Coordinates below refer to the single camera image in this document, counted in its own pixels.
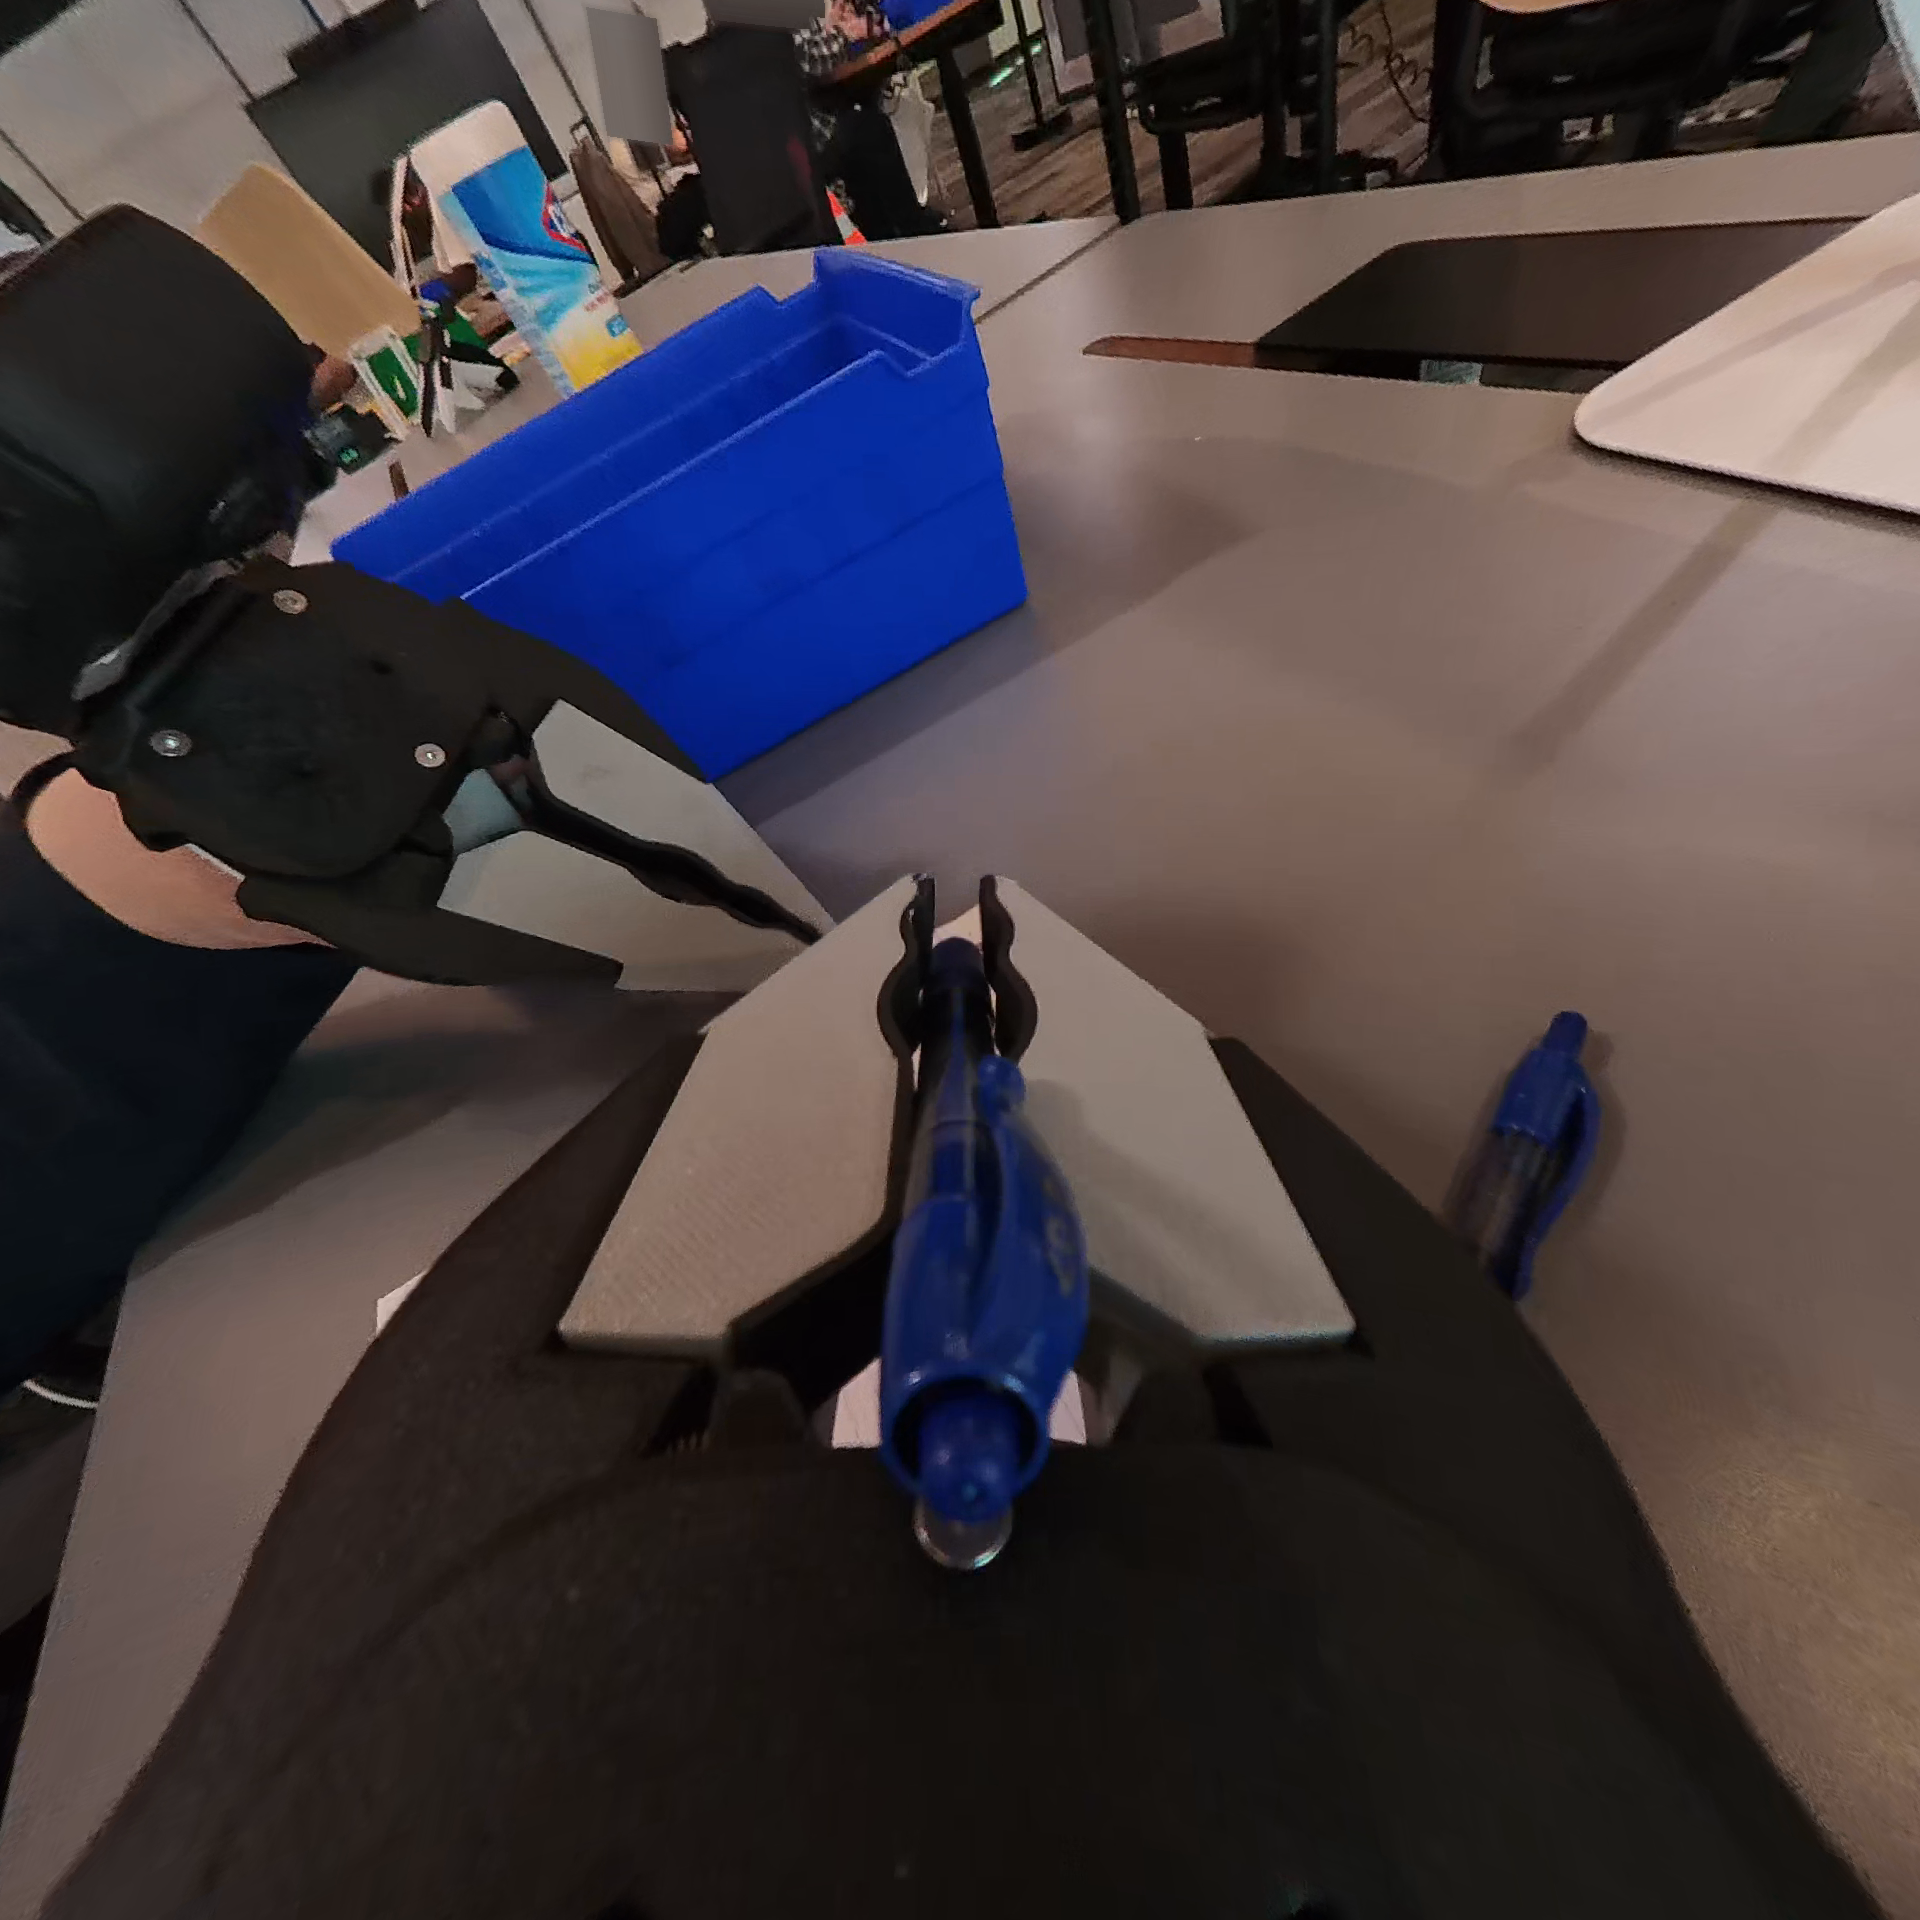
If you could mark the person's left forearm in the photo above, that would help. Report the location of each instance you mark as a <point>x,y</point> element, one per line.
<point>134,1080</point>

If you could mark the background office table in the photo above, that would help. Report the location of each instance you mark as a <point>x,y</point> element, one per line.
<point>914,39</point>

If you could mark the blue retractable pen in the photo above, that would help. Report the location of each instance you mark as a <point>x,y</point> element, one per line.
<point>1538,1140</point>
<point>974,1290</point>

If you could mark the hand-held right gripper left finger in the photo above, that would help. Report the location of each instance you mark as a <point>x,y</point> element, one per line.
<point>720,1200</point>

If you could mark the black office chair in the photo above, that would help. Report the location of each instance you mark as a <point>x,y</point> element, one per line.
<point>750,134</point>

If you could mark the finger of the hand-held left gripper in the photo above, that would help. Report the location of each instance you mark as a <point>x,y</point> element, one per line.
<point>704,811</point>
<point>600,914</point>

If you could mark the person's left hand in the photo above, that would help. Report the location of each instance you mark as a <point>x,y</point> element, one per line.
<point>134,878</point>

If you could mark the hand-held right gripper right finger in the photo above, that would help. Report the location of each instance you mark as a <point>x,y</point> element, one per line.
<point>1185,1200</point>

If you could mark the black monitor screen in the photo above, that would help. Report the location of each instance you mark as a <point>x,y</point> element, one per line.
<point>375,105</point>

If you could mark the blue plastic bin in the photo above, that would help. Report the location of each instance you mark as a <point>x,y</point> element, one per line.
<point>750,541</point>

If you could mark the cleaning wipes canister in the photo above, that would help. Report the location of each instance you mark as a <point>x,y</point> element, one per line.
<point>533,254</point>

